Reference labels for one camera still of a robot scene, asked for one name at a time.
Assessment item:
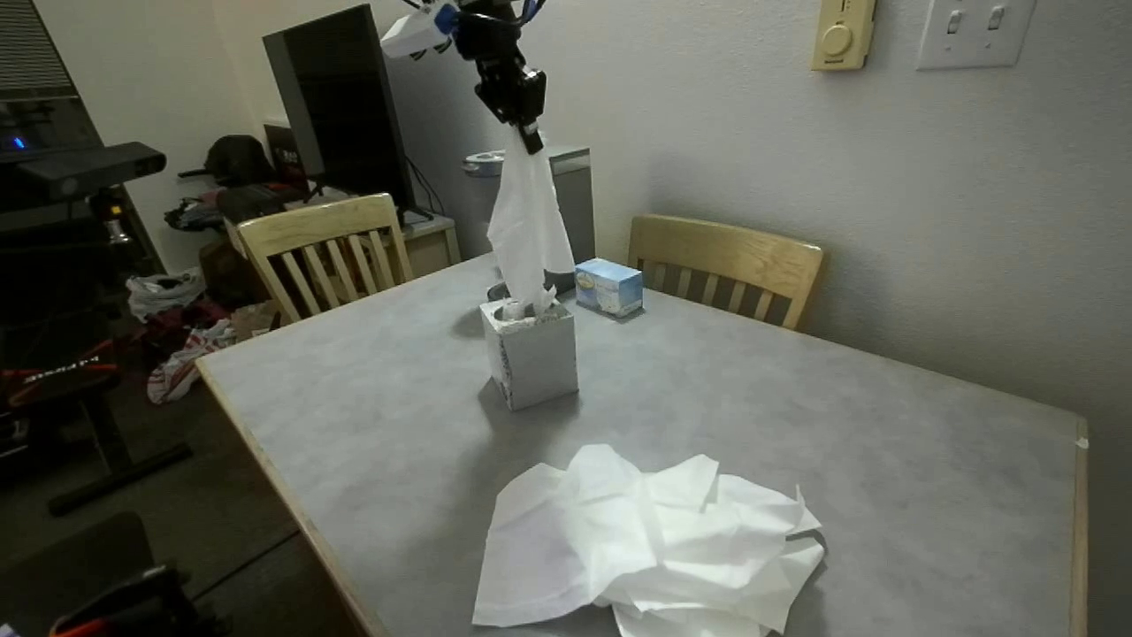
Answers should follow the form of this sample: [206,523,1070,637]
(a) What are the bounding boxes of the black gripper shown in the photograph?
[473,55,552,155]

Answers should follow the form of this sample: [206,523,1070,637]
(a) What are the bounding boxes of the white tissue paper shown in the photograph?
[471,438,710,630]
[611,452,827,637]
[486,119,578,321]

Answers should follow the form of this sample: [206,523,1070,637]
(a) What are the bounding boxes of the grey patterned tissue box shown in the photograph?
[476,295,580,414]

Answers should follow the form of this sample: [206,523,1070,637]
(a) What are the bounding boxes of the light blue cardboard box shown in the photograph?
[572,255,646,321]

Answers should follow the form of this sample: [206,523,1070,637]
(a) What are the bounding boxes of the crumpled white tissue paper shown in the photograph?
[611,452,827,637]

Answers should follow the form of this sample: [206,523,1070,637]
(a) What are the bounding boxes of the small wooden side cabinet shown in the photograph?
[400,208,467,285]

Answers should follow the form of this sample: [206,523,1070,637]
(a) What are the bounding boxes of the black flat monitor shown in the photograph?
[257,0,419,221]

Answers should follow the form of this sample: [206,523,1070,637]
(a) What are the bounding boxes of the wooden slat-back chair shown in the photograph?
[625,208,827,333]
[230,191,415,328]

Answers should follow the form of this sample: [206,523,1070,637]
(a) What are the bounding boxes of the pile of clothes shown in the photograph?
[145,298,287,407]

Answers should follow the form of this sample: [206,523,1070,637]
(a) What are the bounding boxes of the black sensor bar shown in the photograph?
[0,140,170,208]

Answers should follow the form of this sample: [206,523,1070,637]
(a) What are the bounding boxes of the black metal stand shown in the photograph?
[0,200,199,516]

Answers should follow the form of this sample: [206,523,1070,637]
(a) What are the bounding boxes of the black and red bag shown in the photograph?
[47,564,224,637]

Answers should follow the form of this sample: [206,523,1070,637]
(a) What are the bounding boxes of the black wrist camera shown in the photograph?
[452,0,526,63]

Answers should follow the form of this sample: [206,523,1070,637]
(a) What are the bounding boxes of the white light switch plate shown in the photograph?
[915,0,1040,70]

